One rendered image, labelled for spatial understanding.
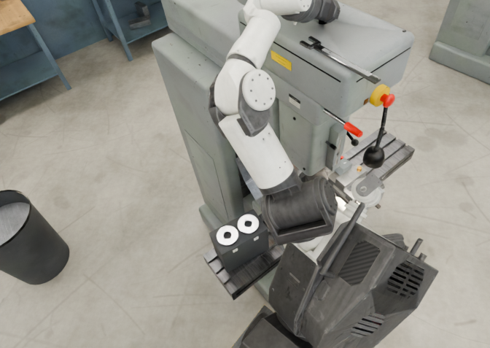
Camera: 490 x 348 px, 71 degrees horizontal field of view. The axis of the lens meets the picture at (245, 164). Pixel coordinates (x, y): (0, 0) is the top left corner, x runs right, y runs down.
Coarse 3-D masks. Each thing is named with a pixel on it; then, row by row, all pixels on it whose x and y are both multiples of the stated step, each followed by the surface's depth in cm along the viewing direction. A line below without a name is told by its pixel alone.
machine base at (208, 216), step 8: (200, 208) 264; (208, 208) 263; (208, 216) 258; (216, 216) 258; (208, 224) 264; (216, 224) 253; (272, 272) 226; (264, 280) 223; (264, 288) 221; (264, 296) 231
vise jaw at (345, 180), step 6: (354, 168) 170; (342, 174) 168; (348, 174) 168; (354, 174) 167; (360, 174) 167; (336, 180) 168; (342, 180) 166; (348, 180) 166; (354, 180) 167; (342, 186) 166; (348, 186) 166
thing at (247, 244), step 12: (240, 216) 150; (252, 216) 148; (228, 228) 145; (240, 228) 145; (252, 228) 144; (264, 228) 145; (216, 240) 144; (228, 240) 142; (240, 240) 143; (252, 240) 144; (264, 240) 150; (228, 252) 141; (240, 252) 146; (252, 252) 153; (228, 264) 148; (240, 264) 154
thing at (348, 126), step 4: (324, 108) 102; (324, 112) 101; (328, 112) 100; (332, 116) 100; (336, 116) 99; (336, 120) 99; (340, 120) 98; (344, 124) 97; (348, 124) 96; (352, 124) 96; (344, 128) 97; (348, 128) 96; (352, 128) 95; (356, 128) 95; (352, 132) 95; (356, 132) 94; (360, 132) 94; (360, 136) 95
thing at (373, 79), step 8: (312, 40) 91; (312, 48) 89; (320, 48) 88; (328, 56) 86; (336, 56) 85; (344, 64) 83; (352, 64) 83; (360, 72) 80; (368, 72) 80; (368, 80) 79; (376, 80) 78
